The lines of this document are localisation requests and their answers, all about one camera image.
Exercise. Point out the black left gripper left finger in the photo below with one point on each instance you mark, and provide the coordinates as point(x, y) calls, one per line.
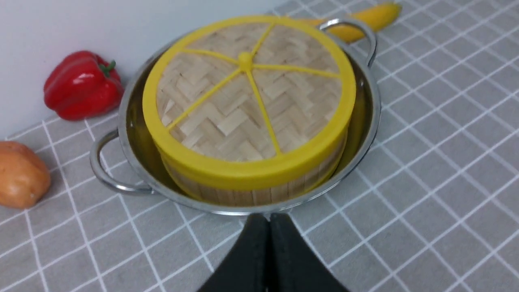
point(243, 268)

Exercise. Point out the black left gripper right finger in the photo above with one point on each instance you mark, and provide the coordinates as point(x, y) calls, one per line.
point(297, 268)

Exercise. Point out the yellow bamboo steamer basket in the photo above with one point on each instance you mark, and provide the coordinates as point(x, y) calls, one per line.
point(239, 163)

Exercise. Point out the yellow bamboo steamer lid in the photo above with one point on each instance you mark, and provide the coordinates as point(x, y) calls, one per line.
point(259, 67)

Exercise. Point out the stainless steel pot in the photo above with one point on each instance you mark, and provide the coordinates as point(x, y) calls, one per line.
point(144, 158)

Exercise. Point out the grey checkered tablecloth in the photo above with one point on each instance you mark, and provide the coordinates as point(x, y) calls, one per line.
point(433, 207)

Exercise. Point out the brown potato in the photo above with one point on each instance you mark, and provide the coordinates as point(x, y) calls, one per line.
point(24, 177)

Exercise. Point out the red bell pepper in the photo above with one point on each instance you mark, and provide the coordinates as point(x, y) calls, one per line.
point(83, 86)

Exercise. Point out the yellow banana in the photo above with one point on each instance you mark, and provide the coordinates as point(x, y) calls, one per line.
point(376, 18)

